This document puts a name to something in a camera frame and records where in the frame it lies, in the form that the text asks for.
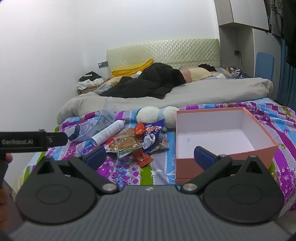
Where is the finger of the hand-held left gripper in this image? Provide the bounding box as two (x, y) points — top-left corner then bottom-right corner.
(47, 132), (69, 147)

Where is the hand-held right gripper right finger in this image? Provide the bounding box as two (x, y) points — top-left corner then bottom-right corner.
(180, 146), (270, 194)

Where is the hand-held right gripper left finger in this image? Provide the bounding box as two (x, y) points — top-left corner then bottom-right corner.
(30, 146), (119, 195)

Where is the orange snack packet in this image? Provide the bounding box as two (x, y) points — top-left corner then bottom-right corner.
(105, 138), (117, 152)

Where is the pink cardboard box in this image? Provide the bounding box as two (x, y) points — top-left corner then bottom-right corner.
(175, 107), (279, 184)

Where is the green snack packet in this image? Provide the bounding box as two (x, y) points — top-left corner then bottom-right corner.
(114, 136), (141, 159)

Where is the dark red snack packet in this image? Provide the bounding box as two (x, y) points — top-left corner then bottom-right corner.
(134, 148), (153, 168)

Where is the blue snack packet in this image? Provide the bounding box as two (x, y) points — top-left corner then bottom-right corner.
(142, 118), (165, 154)

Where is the white spray can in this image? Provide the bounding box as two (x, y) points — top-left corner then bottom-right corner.
(91, 120), (126, 147)

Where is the clear plastic zip bag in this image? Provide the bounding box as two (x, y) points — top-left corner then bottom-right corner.
(66, 102), (116, 142)

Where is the clear dried fish packet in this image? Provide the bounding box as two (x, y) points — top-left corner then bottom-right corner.
(120, 128), (137, 139)

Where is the clear packet with red strip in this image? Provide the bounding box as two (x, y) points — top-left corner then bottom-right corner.
(155, 139), (169, 150)

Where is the red and yellow snack packet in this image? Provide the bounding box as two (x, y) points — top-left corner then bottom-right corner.
(134, 122), (146, 136)

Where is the brown cardboard box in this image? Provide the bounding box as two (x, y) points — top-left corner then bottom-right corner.
(77, 79), (110, 96)

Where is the grey duvet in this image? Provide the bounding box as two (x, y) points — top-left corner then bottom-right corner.
(57, 77), (274, 126)

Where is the white and blue plush toy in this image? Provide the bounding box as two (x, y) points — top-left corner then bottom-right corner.
(136, 106), (179, 132)

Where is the pile of clothes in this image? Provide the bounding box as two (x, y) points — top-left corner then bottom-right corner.
(77, 71), (104, 91)

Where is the beige and blue blanket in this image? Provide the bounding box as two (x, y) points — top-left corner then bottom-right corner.
(94, 76), (139, 94)

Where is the beige pillow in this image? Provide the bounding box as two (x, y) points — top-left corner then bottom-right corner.
(187, 67), (212, 82)

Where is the pink cloth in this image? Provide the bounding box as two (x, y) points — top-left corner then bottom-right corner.
(180, 67), (191, 82)

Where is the black cloth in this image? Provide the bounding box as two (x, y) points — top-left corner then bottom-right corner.
(198, 64), (218, 72)

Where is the row of small bottles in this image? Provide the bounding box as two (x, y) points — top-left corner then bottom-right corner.
(222, 65), (241, 75)

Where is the black jacket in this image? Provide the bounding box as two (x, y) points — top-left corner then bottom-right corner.
(99, 62), (186, 100)

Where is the yellow blanket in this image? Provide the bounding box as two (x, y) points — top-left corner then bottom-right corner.
(111, 59), (154, 78)

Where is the cream quilted headboard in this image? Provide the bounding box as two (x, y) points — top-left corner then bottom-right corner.
(106, 38), (220, 72)

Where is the blue board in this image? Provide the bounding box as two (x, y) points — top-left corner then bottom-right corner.
(254, 52), (274, 79)

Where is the blue curtain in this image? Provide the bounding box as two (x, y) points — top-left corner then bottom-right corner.
(276, 39), (296, 107)

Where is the black hanging coat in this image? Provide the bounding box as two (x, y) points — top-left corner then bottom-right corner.
(282, 0), (296, 68)

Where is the white cabinet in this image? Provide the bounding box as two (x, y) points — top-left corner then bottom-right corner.
(214, 0), (270, 78)

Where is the grey hanging jacket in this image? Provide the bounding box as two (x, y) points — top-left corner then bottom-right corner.
(268, 0), (284, 37)

